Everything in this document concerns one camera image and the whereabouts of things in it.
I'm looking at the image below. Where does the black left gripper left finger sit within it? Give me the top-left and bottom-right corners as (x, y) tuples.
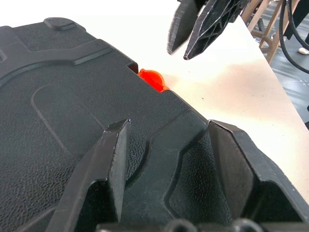
(23, 118), (132, 232)

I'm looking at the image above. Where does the orange case latch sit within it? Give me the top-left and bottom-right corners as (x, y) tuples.
(137, 68), (171, 93)

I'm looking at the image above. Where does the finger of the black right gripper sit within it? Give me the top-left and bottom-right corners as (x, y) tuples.
(166, 0), (206, 56)
(183, 0), (248, 61)

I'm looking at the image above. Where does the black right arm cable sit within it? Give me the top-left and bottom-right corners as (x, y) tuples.
(277, 0), (309, 73)

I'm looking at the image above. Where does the black plastic tool case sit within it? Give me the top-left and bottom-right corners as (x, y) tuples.
(0, 17), (234, 232)

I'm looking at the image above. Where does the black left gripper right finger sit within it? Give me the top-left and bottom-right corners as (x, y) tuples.
(207, 119), (305, 224)

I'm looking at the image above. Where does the wooden chair frame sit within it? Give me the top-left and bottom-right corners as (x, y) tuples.
(241, 0), (289, 65)

